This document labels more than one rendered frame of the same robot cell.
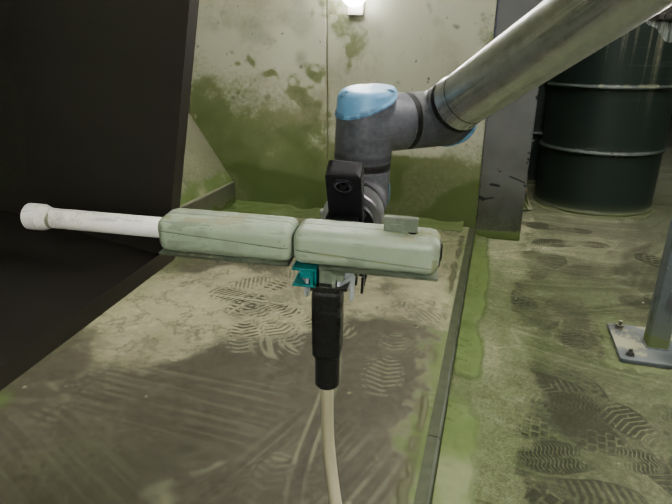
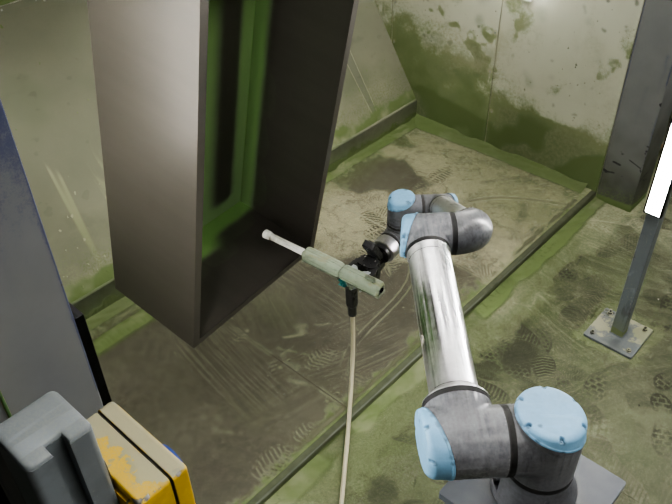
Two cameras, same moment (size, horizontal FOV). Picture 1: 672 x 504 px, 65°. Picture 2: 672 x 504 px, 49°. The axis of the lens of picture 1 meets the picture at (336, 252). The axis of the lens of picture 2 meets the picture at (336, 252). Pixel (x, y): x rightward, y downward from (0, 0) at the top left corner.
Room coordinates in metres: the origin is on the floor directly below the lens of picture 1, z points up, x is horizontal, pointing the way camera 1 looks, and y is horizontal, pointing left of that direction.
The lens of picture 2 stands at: (-1.11, -0.76, 2.12)
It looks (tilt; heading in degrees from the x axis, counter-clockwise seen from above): 39 degrees down; 26
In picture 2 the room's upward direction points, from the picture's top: 1 degrees counter-clockwise
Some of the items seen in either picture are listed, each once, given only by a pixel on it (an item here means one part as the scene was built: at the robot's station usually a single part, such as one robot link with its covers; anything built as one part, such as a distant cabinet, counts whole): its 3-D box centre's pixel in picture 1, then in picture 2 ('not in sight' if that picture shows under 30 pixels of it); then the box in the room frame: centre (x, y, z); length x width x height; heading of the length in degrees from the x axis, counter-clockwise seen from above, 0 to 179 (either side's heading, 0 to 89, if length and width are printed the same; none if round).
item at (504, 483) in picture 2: not in sight; (536, 474); (-0.06, -0.72, 0.69); 0.19 x 0.19 x 0.10
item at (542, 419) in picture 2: not in sight; (542, 436); (-0.06, -0.71, 0.83); 0.17 x 0.15 x 0.18; 118
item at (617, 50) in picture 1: (605, 115); not in sight; (2.68, -1.33, 0.44); 0.59 x 0.58 x 0.89; 178
